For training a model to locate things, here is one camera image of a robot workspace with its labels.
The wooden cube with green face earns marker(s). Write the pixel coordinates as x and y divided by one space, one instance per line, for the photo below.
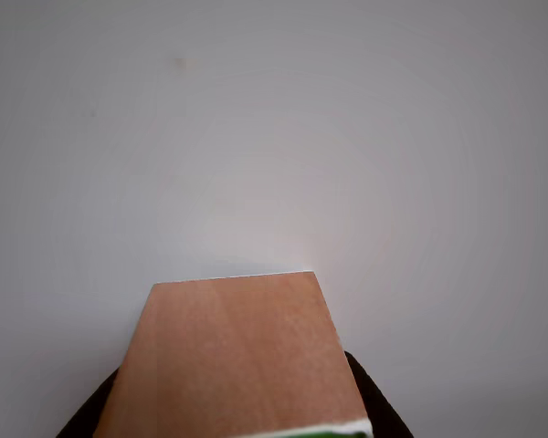
237 356

